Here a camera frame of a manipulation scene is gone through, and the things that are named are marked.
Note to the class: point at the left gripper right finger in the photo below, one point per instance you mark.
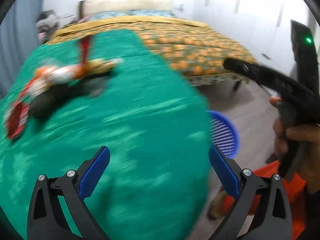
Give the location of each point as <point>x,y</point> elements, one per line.
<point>272,220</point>

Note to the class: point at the orange white snack wrapper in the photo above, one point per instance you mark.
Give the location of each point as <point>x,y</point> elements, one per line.
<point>55,74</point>

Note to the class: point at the teal floral pillow right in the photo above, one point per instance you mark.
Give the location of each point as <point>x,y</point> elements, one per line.
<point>152,12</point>

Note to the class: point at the green satin cloth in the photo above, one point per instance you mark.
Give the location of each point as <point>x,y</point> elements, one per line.
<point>157,129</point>

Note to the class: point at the teal floral pillow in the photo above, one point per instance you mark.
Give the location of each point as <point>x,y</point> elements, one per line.
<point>152,12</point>
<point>107,14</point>

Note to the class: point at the pile of clothes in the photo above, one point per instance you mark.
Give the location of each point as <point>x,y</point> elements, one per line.
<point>46,24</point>

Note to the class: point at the brown plush slipper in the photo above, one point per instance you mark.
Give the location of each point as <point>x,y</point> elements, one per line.
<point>215,210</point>

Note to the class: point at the red paper box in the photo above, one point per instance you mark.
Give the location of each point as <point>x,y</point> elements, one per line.
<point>85,43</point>

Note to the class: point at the blue mesh trash basket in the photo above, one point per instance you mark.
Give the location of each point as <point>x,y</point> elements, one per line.
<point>223,134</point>

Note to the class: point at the bread snack bag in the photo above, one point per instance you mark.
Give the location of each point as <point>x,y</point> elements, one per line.
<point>37,85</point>

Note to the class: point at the blue grey curtain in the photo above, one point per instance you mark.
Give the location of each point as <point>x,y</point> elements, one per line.
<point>18,39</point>

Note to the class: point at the white wardrobe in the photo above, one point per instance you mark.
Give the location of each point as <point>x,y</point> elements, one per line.
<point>262,26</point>

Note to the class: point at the teal floral pillow left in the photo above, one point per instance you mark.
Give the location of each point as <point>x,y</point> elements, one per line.
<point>107,14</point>

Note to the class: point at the beige padded headboard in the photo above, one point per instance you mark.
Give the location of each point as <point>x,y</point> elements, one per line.
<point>91,7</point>

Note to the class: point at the orange floral quilt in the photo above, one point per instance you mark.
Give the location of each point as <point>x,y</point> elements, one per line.
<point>191,47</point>

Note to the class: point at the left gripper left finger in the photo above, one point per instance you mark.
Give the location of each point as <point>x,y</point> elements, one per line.
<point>46,219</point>

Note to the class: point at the gold brown snack wrapper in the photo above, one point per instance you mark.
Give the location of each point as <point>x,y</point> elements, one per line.
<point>100,66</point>

